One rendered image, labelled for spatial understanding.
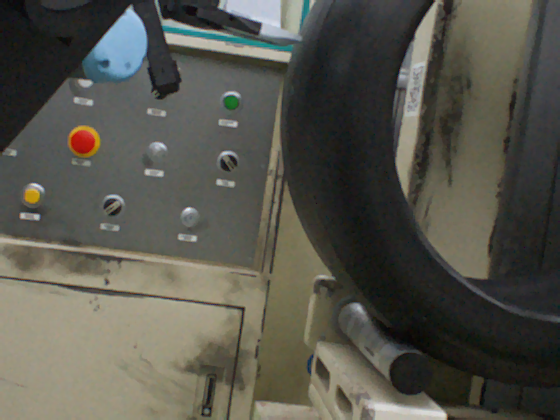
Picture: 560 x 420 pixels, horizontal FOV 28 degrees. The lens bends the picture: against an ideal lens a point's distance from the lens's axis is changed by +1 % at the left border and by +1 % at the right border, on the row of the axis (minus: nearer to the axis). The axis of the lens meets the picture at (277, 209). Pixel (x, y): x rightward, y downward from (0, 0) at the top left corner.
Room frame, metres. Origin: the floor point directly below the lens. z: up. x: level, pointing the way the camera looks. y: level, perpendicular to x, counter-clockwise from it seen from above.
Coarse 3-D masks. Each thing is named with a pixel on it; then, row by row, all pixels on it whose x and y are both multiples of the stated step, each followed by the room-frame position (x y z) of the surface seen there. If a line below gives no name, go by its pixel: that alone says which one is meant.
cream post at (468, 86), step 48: (480, 0) 1.52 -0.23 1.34; (528, 0) 1.53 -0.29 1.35; (432, 48) 1.52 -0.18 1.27; (480, 48) 1.52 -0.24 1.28; (432, 96) 1.51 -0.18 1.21; (480, 96) 1.52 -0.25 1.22; (432, 144) 1.51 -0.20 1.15; (480, 144) 1.52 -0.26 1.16; (432, 192) 1.51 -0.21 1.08; (480, 192) 1.52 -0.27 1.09; (432, 240) 1.52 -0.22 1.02; (480, 240) 1.52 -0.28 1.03; (432, 384) 1.52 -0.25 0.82
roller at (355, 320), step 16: (352, 304) 1.46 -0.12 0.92; (352, 320) 1.39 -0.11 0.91; (368, 320) 1.34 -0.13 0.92; (352, 336) 1.36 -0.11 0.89; (368, 336) 1.28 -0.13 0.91; (384, 336) 1.24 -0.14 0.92; (368, 352) 1.25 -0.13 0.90; (384, 352) 1.19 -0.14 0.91; (400, 352) 1.15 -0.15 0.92; (416, 352) 1.15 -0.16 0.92; (384, 368) 1.16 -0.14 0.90; (400, 368) 1.14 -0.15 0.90; (416, 368) 1.14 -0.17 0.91; (400, 384) 1.14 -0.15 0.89; (416, 384) 1.14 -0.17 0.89
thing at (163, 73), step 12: (144, 0) 1.20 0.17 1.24; (144, 12) 1.20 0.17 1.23; (156, 12) 1.20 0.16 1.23; (144, 24) 1.20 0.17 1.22; (156, 24) 1.20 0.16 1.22; (156, 36) 1.20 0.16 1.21; (156, 48) 1.20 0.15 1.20; (168, 48) 1.21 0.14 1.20; (156, 60) 1.20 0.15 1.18; (168, 60) 1.20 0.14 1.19; (156, 72) 1.20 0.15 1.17; (168, 72) 1.20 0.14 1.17; (180, 72) 1.22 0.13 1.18; (156, 84) 1.20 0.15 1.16; (168, 84) 1.20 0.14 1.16
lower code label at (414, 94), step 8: (416, 64) 1.59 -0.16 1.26; (424, 64) 1.54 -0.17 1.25; (416, 72) 1.58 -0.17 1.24; (416, 80) 1.57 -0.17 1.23; (416, 88) 1.57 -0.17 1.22; (408, 96) 1.61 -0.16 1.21; (416, 96) 1.56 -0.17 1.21; (408, 104) 1.60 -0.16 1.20; (416, 104) 1.55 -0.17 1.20; (408, 112) 1.59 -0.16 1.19; (416, 112) 1.54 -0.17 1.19
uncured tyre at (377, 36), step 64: (320, 0) 1.27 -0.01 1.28; (384, 0) 1.14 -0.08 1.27; (320, 64) 1.16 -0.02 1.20; (384, 64) 1.14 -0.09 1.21; (320, 128) 1.16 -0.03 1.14; (384, 128) 1.14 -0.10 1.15; (320, 192) 1.17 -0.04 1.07; (384, 192) 1.14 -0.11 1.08; (320, 256) 1.34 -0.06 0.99; (384, 256) 1.14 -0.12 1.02; (384, 320) 1.20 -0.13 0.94; (448, 320) 1.15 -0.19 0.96; (512, 320) 1.15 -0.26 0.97
